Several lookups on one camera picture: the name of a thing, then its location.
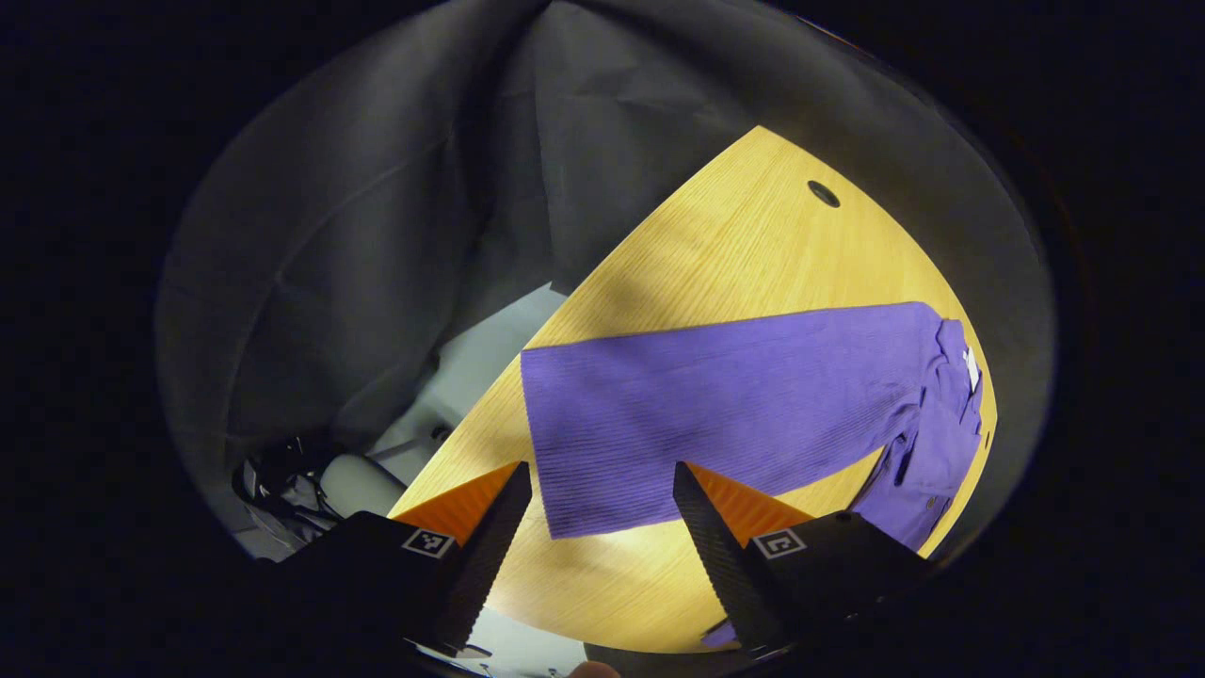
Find black tangled cables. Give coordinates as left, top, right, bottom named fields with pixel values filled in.
left=233, top=433, right=345, bottom=542

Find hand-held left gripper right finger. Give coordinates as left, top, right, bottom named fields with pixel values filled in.
left=672, top=461, right=933, bottom=655

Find white round object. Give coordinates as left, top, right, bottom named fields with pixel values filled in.
left=320, top=454, right=406, bottom=517

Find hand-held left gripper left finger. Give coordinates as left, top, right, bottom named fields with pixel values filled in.
left=282, top=461, right=533, bottom=657

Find purple knitted cardigan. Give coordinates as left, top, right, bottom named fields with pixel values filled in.
left=521, top=301, right=985, bottom=651

